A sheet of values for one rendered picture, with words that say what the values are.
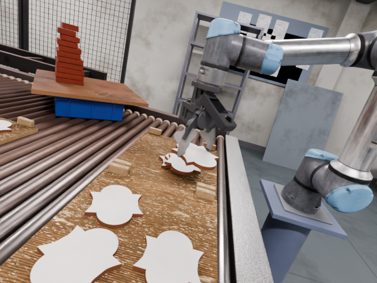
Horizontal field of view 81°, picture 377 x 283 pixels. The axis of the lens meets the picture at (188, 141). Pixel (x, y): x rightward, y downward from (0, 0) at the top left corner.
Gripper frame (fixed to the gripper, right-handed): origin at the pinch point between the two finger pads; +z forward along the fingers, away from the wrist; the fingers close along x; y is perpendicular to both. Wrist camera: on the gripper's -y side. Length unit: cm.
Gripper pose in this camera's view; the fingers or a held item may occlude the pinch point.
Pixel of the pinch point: (195, 154)
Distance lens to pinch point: 64.5
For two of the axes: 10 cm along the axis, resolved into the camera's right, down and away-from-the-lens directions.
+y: -6.1, -4.2, 6.7
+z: -2.4, 9.1, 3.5
